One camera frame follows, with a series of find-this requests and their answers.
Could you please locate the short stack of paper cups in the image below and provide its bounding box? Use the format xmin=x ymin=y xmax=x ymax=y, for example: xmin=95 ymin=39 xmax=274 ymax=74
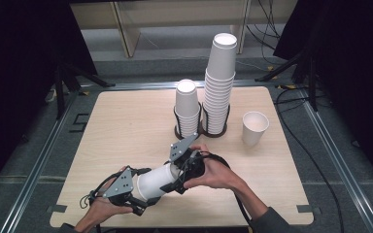
xmin=174 ymin=79 xmax=202 ymax=140

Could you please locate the long black floor cable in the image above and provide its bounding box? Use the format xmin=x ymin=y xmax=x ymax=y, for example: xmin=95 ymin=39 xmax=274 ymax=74
xmin=274 ymin=86 xmax=345 ymax=233

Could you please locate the black curtain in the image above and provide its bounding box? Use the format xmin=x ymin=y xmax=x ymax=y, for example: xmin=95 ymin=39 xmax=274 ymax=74
xmin=272 ymin=0 xmax=373 ymax=190
xmin=0 ymin=0 xmax=99 ymax=203

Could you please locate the black tripod stand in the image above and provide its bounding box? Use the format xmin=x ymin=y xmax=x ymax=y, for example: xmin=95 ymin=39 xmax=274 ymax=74
xmin=254 ymin=48 xmax=320 ymax=113

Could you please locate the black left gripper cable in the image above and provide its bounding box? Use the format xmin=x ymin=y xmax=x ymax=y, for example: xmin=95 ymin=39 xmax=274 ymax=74
xmin=79 ymin=171 xmax=134 ymax=210

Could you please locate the person's left hand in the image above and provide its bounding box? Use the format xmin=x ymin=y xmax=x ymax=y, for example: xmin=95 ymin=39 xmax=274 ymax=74
xmin=83 ymin=197 xmax=134 ymax=228

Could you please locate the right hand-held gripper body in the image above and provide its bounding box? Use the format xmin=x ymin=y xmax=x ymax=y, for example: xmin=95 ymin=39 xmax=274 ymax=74
xmin=168 ymin=132 xmax=207 ymax=190

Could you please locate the tall stack of paper cups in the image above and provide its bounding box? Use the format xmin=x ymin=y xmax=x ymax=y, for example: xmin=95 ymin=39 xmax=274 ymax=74
xmin=202 ymin=32 xmax=239 ymax=135

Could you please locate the black metal stand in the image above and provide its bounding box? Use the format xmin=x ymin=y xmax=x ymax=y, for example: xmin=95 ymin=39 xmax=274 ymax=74
xmin=52 ymin=62 xmax=116 ymax=120

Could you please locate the black cable bundle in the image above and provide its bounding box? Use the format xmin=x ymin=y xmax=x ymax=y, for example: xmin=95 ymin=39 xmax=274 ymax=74
xmin=246 ymin=0 xmax=285 ymax=57

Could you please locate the light wooden shelf unit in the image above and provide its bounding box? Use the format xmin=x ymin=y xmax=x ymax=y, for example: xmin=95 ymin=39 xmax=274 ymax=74
xmin=68 ymin=0 xmax=252 ymax=59

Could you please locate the metal floor rail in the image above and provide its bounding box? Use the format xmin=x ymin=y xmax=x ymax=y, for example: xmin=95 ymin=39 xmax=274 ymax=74
xmin=79 ymin=80 xmax=294 ymax=91
xmin=299 ymin=90 xmax=373 ymax=233
xmin=0 ymin=86 xmax=85 ymax=233

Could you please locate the person's right hand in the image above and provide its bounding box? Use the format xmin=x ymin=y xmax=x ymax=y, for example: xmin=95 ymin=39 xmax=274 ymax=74
xmin=182 ymin=144 xmax=245 ymax=196

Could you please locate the white paper cup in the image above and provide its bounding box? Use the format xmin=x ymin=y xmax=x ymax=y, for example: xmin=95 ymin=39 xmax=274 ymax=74
xmin=241 ymin=111 xmax=270 ymax=147
xmin=136 ymin=162 xmax=180 ymax=202

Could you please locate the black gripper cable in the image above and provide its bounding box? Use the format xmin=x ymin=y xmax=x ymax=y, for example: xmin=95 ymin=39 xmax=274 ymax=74
xmin=200 ymin=150 xmax=256 ymax=233
xmin=79 ymin=171 xmax=134 ymax=210

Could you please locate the black wire cup holder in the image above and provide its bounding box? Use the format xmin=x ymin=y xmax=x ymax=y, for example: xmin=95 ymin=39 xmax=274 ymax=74
xmin=173 ymin=102 xmax=231 ymax=143

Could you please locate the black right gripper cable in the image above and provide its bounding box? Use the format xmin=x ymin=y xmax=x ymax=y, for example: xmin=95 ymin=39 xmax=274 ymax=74
xmin=200 ymin=150 xmax=256 ymax=233

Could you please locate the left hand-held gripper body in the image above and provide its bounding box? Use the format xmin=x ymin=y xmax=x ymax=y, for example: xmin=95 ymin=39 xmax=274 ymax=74
xmin=102 ymin=166 xmax=151 ymax=216

